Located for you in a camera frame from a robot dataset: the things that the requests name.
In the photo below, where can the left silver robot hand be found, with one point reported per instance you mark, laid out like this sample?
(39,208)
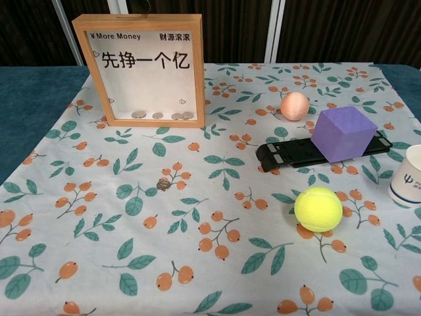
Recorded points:
(141,6)

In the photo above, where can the silver coin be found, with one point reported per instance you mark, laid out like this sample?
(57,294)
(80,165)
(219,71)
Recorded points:
(163,185)
(138,114)
(188,115)
(157,115)
(176,116)

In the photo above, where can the teal table cover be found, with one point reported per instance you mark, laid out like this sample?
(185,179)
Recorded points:
(33,95)

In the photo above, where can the pink ball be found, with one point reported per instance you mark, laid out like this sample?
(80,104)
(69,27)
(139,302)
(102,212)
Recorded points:
(295,106)

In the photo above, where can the purple foam cube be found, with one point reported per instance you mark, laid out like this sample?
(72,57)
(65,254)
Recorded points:
(342,135)

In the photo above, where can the floral print tablecloth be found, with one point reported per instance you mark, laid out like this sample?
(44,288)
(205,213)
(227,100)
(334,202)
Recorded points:
(197,250)

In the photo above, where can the yellow tennis ball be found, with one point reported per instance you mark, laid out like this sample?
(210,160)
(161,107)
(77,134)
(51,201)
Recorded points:
(318,209)

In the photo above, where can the white paper cup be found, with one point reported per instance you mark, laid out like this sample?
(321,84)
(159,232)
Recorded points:
(408,177)

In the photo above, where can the white partition post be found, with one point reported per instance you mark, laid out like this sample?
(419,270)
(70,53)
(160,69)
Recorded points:
(275,33)
(69,26)

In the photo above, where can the wooden frame money box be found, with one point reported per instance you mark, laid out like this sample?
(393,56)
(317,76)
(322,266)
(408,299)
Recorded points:
(98,98)

